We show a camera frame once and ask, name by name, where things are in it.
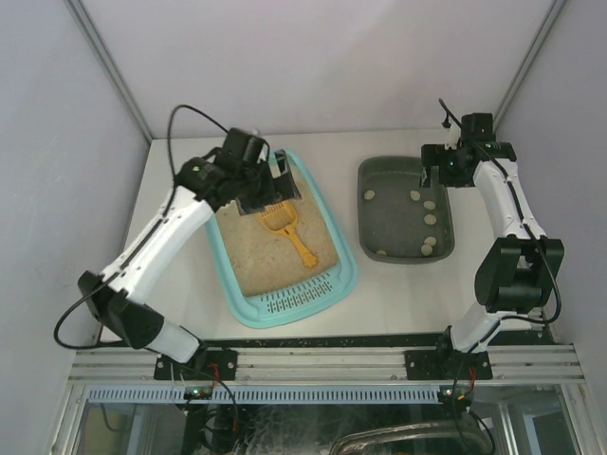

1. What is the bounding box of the orange plastic litter scoop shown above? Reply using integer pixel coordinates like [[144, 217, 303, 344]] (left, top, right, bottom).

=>
[[257, 201, 318, 268]]

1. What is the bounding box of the teal plastic litter box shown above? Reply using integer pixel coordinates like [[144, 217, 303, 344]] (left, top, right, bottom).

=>
[[205, 150, 358, 329]]

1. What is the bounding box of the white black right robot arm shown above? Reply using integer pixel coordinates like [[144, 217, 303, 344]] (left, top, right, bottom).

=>
[[420, 109, 564, 354]]

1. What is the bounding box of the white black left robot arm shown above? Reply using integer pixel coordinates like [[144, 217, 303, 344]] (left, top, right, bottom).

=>
[[78, 128, 301, 363]]

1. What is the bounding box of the dark grey plastic bin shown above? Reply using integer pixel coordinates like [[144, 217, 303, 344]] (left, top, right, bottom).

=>
[[358, 155, 455, 264]]

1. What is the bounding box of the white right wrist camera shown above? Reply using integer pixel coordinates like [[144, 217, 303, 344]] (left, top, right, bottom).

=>
[[444, 120, 461, 150]]

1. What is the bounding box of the black left camera cable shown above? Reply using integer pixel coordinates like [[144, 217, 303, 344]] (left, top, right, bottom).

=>
[[53, 104, 231, 350]]

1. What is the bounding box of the black camera cable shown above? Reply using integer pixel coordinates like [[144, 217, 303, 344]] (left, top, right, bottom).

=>
[[53, 104, 231, 350], [438, 98, 561, 380]]

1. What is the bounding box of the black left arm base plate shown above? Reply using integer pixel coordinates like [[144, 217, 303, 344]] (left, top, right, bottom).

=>
[[154, 348, 238, 381]]

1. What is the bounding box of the black right camera cable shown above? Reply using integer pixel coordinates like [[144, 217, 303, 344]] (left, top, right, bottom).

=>
[[438, 98, 561, 380]]

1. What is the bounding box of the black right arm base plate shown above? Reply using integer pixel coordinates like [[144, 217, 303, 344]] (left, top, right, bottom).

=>
[[404, 349, 493, 380]]

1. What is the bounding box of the aluminium mounting rail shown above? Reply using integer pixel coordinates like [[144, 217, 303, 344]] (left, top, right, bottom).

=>
[[68, 345, 585, 385]]

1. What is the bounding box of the blue slotted cable duct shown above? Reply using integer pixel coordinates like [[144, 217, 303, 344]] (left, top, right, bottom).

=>
[[87, 385, 441, 405]]

